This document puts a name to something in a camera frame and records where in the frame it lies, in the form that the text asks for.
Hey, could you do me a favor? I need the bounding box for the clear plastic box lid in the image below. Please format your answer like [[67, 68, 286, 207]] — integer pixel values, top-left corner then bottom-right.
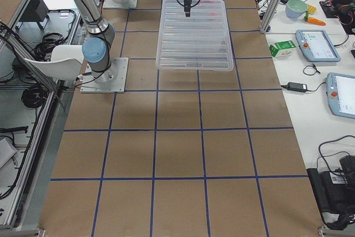
[[156, 0, 234, 72]]

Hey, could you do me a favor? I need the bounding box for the black equipment box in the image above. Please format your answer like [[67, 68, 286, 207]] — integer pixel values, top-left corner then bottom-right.
[[307, 155, 354, 230]]

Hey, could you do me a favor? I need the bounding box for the green white carton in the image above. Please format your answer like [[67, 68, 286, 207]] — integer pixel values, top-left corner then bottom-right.
[[269, 40, 297, 58]]

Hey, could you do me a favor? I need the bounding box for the green blue bowl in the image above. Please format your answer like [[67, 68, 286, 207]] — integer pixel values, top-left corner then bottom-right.
[[285, 0, 307, 18]]

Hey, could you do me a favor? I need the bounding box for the yellow toy corn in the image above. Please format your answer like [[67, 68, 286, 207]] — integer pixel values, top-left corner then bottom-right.
[[306, 4, 317, 15]]

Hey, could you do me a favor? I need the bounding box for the toy carrot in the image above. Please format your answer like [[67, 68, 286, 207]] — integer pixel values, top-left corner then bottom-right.
[[303, 12, 326, 26]]

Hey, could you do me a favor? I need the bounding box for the white chair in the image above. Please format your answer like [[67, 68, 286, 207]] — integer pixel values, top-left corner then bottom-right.
[[24, 44, 84, 81]]

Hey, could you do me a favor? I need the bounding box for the black laptop charger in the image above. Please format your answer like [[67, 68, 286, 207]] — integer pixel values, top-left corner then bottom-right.
[[287, 82, 308, 93]]

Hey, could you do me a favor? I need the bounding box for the teach pendant tablet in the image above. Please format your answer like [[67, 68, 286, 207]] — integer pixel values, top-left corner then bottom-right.
[[326, 73, 354, 119], [295, 29, 341, 63]]

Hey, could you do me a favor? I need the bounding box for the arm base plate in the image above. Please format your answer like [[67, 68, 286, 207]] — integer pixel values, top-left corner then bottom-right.
[[80, 58, 129, 93], [103, 0, 138, 9]]

